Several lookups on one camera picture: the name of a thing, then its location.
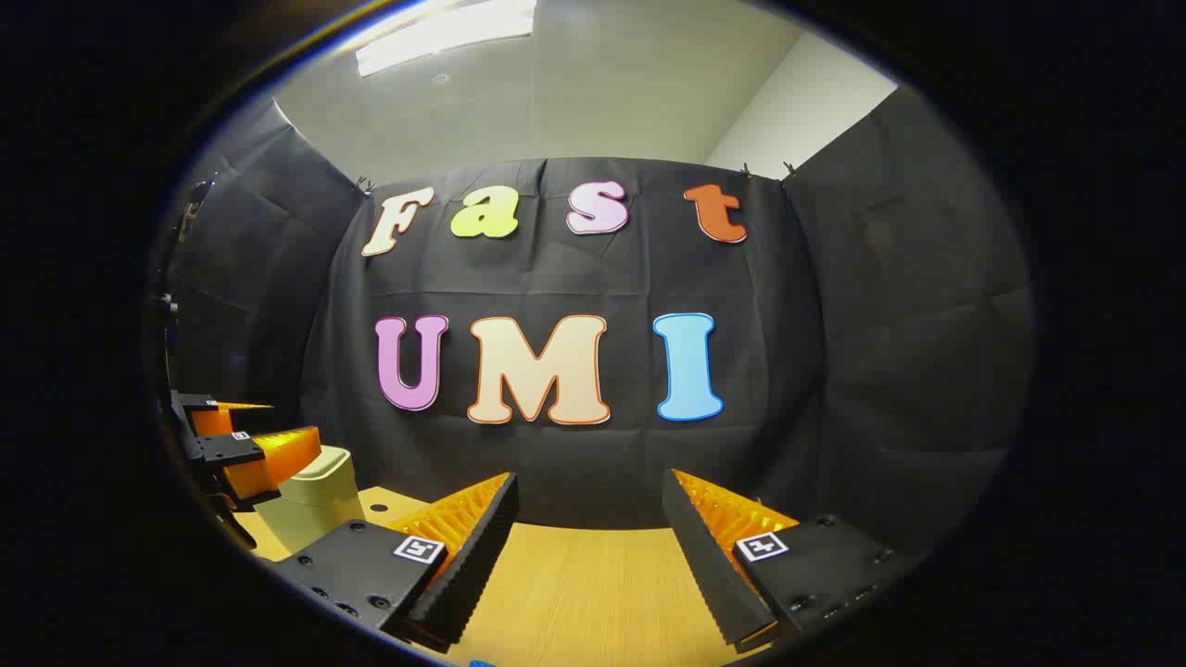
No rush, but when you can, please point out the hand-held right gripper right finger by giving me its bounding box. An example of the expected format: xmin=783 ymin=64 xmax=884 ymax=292
xmin=661 ymin=468 xmax=918 ymax=649

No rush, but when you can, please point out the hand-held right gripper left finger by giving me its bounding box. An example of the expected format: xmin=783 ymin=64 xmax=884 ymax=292
xmin=269 ymin=472 xmax=521 ymax=649

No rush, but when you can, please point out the green desktop garbage bin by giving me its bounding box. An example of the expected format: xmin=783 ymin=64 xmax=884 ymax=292
xmin=252 ymin=445 xmax=368 ymax=558

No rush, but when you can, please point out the black backdrop cloth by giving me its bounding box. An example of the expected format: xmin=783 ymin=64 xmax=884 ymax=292
xmin=162 ymin=88 xmax=1035 ymax=559

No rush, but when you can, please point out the ceiling light panel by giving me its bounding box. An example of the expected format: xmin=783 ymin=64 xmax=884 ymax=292
xmin=355 ymin=0 xmax=538 ymax=78

